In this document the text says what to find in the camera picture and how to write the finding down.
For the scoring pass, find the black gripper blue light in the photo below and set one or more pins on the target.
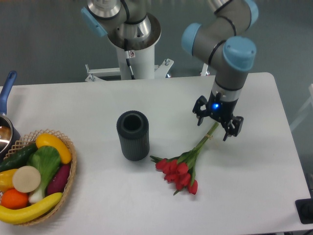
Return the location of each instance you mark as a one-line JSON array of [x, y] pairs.
[[221, 111]]

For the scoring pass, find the woven wicker basket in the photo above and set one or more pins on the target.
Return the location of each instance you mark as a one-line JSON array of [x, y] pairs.
[[29, 139]]

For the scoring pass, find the white frame at right edge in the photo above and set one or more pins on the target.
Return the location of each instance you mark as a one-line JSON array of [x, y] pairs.
[[303, 111]]

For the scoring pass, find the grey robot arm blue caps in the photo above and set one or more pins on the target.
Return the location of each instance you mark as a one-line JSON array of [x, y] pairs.
[[134, 32]]

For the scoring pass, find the green cucumber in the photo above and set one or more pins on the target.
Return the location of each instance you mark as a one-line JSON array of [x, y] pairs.
[[19, 158]]

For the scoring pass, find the black device at table edge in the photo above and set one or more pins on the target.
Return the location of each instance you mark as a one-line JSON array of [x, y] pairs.
[[305, 210]]

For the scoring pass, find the yellow bell pepper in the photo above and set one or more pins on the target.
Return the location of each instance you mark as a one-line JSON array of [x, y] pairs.
[[6, 179]]

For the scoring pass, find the dark grey ribbed vase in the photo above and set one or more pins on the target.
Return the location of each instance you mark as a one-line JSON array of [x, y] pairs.
[[133, 131]]

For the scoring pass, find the yellow banana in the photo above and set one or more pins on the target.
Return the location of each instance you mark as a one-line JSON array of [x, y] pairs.
[[29, 213]]

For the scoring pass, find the blue handled saucepan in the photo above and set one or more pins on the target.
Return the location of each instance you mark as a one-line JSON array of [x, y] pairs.
[[8, 133]]

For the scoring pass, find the red tulip bouquet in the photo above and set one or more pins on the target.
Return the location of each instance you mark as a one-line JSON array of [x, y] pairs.
[[181, 170]]

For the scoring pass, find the orange fruit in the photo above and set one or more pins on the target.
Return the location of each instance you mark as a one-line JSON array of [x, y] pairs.
[[13, 199]]

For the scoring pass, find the green bok choy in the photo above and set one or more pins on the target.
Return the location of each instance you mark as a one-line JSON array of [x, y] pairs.
[[46, 160]]

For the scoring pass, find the beige round slice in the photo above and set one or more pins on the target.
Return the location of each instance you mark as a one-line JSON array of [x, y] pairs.
[[26, 179]]

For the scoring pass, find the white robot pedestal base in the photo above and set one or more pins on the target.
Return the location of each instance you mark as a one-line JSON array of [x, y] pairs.
[[133, 64]]

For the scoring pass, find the purple sweet potato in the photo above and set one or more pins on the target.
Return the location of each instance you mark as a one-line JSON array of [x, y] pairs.
[[59, 181]]

